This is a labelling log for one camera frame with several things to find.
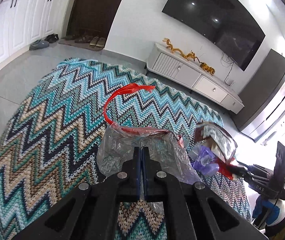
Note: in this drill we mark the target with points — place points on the purple plastic bag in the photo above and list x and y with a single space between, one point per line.
203 160

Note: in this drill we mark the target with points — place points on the brown sandals pair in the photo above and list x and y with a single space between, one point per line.
84 41

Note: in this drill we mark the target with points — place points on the clear grey plastic bag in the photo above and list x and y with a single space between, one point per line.
165 146

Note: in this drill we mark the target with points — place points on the dark brown entrance door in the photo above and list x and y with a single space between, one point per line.
92 17

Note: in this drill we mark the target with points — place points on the grey slippers on floor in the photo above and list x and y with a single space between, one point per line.
39 44

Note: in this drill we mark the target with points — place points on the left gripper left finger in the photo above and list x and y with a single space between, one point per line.
131 189

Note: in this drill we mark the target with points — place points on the red snack wrapper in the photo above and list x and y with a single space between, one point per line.
220 142

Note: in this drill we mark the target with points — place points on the blue white gloved right hand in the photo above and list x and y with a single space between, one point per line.
271 213

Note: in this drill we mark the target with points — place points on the golden dragon figurine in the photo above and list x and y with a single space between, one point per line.
190 56

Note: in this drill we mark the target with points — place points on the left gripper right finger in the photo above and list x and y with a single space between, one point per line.
151 190

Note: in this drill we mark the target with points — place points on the white tv cabinet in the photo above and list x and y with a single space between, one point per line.
189 74

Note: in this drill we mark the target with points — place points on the golden tiger figurine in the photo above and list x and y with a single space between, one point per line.
207 68

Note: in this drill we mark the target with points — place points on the white wall cabinet unit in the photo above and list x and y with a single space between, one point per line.
22 22

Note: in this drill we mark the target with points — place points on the black shoes on floor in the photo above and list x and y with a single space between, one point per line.
52 38

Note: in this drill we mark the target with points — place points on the zigzag knitted table cloth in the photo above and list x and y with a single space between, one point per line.
50 144

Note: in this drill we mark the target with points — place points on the wall mounted black television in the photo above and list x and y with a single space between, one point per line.
226 23

